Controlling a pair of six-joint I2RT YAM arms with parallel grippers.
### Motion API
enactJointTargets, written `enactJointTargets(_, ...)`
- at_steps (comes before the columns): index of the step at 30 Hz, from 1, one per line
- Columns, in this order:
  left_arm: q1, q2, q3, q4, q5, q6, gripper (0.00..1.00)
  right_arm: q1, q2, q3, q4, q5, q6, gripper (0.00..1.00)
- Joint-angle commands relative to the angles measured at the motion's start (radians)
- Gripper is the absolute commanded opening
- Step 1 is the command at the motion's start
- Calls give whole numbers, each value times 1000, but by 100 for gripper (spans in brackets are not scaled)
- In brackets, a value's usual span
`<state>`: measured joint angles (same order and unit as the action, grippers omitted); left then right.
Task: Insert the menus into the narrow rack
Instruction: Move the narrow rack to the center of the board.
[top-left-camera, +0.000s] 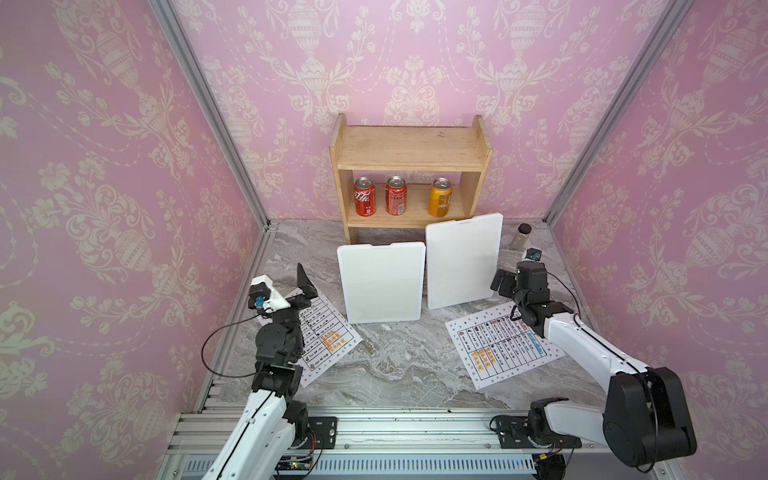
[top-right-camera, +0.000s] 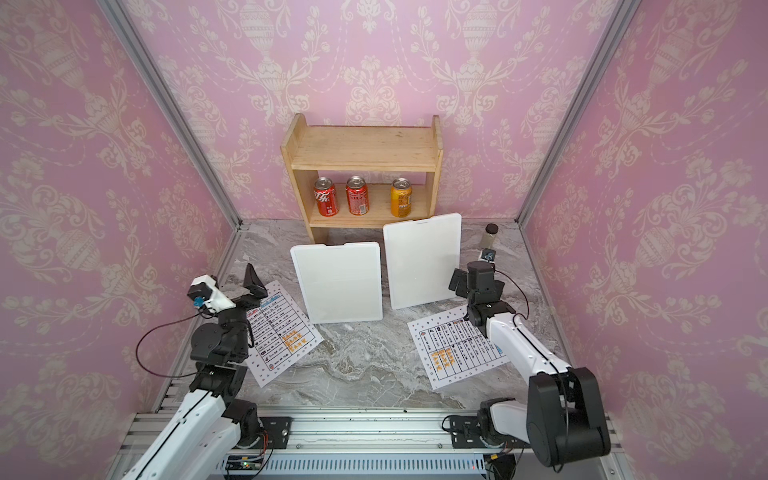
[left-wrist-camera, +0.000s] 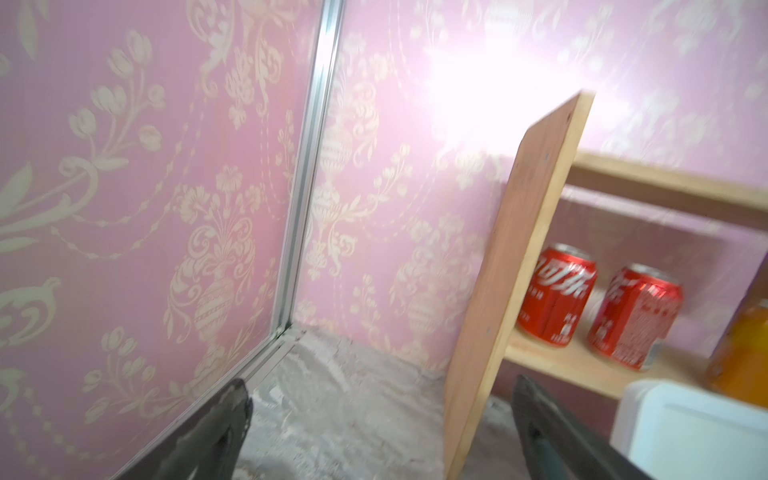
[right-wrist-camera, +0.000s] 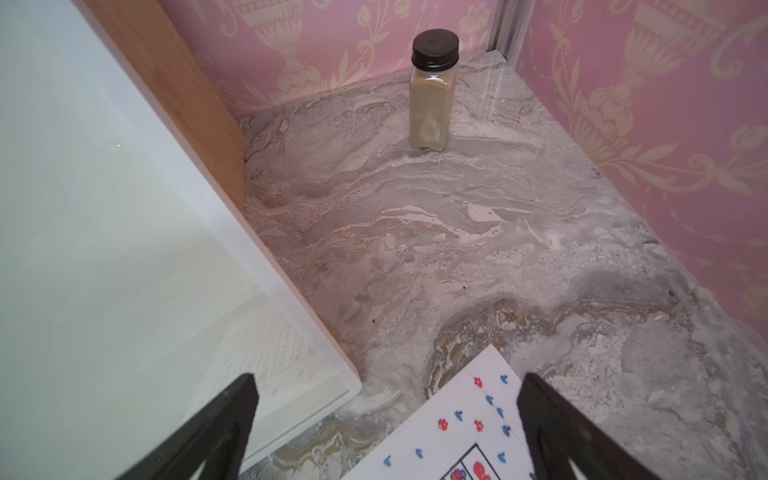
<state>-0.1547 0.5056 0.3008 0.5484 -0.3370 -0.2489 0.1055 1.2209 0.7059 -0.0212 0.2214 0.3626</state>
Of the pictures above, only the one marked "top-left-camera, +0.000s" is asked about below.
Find paper menu sheet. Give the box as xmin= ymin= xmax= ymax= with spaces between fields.
xmin=259 ymin=287 xmax=364 ymax=389
xmin=445 ymin=302 xmax=565 ymax=390

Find white rack board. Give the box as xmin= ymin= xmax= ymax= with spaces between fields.
xmin=425 ymin=213 xmax=504 ymax=310
xmin=337 ymin=242 xmax=426 ymax=324

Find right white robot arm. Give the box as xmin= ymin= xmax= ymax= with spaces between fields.
xmin=491 ymin=260 xmax=698 ymax=472

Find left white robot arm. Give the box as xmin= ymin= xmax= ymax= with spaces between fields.
xmin=204 ymin=265 xmax=318 ymax=479

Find small dark-capped spice bottle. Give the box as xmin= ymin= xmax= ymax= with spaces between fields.
xmin=510 ymin=223 xmax=532 ymax=251

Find red cola can left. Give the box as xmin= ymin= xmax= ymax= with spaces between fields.
xmin=353 ymin=177 xmax=376 ymax=217

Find red cola can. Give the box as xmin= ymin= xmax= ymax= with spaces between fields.
xmin=385 ymin=175 xmax=407 ymax=216
xmin=353 ymin=177 xmax=376 ymax=217

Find orange soda can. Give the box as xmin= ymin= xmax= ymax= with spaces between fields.
xmin=428 ymin=178 xmax=453 ymax=218

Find red cola can middle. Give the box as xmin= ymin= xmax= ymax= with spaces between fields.
xmin=385 ymin=175 xmax=407 ymax=216

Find wooden two-tier shelf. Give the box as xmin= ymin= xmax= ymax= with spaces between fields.
xmin=329 ymin=114 xmax=494 ymax=244

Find small green circuit board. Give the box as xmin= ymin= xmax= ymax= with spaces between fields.
xmin=276 ymin=456 xmax=315 ymax=474

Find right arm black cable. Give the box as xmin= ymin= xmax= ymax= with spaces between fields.
xmin=544 ymin=269 xmax=583 ymax=319

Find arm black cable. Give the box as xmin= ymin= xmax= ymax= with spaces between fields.
xmin=200 ymin=314 xmax=265 ymax=380
xmin=544 ymin=269 xmax=583 ymax=319

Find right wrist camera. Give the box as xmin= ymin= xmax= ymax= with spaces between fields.
xmin=523 ymin=248 xmax=543 ymax=262

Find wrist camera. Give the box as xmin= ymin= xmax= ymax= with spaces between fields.
xmin=523 ymin=248 xmax=543 ymax=262
xmin=247 ymin=275 xmax=283 ymax=317

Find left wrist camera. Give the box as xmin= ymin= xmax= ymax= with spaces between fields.
xmin=247 ymin=275 xmax=283 ymax=317

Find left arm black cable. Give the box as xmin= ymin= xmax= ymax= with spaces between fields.
xmin=200 ymin=314 xmax=265 ymax=380

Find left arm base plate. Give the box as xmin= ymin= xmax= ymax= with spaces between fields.
xmin=292 ymin=416 xmax=339 ymax=450

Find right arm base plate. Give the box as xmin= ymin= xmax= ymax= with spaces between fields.
xmin=488 ymin=415 xmax=582 ymax=451

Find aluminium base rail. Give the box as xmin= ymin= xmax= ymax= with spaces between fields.
xmin=157 ymin=383 xmax=685 ymax=480

